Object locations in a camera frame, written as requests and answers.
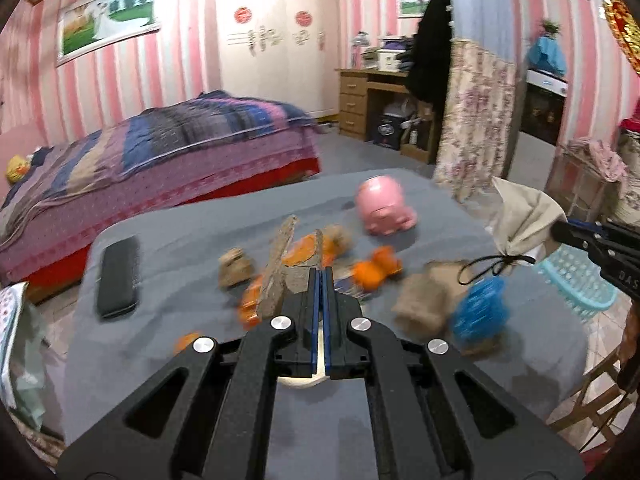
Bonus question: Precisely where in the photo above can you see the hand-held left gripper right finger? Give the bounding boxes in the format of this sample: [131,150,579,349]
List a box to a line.
[323,267,587,480]

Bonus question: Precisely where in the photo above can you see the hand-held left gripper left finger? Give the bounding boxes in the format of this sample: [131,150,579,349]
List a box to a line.
[56,267,321,480]

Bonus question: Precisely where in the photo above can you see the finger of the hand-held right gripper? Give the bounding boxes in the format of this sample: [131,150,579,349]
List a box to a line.
[550,219,608,262]

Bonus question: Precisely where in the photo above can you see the light blue plastic basket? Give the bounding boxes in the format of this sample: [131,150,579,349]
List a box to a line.
[536,244,619,320]

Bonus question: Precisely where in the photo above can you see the orange toy pieces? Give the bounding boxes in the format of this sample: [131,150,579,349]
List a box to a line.
[351,245,404,292]

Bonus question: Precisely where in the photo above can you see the blue wrapper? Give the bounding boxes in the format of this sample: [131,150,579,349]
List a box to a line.
[451,276,509,347]

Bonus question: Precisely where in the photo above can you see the metal rack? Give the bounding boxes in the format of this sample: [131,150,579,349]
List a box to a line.
[554,141,622,222]

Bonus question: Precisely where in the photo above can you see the orange snack packet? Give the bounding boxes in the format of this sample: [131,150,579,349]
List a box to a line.
[238,236,352,327]

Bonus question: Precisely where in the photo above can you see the brown cardboard strip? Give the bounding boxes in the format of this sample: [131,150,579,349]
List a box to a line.
[256,214,302,322]

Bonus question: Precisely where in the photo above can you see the cabinet with floral cover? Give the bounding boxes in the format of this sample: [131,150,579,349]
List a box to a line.
[616,130,640,223]

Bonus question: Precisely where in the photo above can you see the pink cloth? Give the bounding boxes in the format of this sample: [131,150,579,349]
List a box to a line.
[564,136,629,182]

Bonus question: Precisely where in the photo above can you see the crumpled brown paper ball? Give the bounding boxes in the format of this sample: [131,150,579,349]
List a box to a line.
[321,224,357,257]

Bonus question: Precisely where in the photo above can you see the brown patterned sock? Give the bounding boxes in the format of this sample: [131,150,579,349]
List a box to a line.
[217,246,257,289]

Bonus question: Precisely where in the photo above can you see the wooden chair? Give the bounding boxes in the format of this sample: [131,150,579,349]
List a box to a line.
[549,344,640,442]

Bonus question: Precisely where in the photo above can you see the small orange peel piece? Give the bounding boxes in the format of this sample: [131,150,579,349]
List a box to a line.
[172,331,204,357]

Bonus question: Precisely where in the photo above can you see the pink pig mug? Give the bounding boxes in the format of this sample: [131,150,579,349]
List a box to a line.
[354,174,419,237]

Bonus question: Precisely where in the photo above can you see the water dispenser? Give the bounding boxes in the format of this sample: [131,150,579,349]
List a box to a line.
[516,66,572,147]

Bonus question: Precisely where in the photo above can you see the floral curtain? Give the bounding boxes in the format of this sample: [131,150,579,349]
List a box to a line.
[431,36,517,202]

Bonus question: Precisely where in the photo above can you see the blue cloth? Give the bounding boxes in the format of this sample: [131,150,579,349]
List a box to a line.
[526,34,569,79]

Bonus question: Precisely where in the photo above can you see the black box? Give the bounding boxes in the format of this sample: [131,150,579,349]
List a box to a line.
[374,109,407,151]

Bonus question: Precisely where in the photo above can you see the white plastic bag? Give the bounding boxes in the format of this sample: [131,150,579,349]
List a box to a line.
[381,96,419,122]

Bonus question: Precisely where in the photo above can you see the wooden desk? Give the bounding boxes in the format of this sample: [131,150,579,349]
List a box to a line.
[334,66,442,164]

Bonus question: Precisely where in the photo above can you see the black coat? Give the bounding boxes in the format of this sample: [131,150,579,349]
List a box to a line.
[406,0,454,107]

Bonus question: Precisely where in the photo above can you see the striped purple blue quilt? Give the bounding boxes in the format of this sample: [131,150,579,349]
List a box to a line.
[0,90,317,242]

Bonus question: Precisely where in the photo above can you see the bed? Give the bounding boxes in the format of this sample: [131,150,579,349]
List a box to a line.
[0,90,323,307]

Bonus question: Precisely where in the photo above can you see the pale blue curtain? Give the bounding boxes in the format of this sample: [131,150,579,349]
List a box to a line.
[446,0,517,47]

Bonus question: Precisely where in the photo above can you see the white box on desk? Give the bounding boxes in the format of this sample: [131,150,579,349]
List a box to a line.
[361,34,414,73]

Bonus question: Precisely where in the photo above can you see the white wardrobe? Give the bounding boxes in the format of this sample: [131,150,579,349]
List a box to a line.
[214,0,342,117]

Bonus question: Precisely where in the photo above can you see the printed white bag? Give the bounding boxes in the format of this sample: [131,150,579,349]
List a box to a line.
[0,281,49,432]

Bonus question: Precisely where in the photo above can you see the yellow plush toy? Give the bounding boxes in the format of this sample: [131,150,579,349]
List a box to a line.
[4,154,34,184]

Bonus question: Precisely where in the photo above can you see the beige drawstring bag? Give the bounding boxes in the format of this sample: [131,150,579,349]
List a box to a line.
[456,175,569,287]

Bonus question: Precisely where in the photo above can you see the red gold wall decoration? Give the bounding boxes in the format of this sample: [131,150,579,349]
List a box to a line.
[601,0,640,77]

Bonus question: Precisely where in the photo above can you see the large landscape wall poster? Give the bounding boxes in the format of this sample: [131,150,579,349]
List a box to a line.
[54,0,162,67]

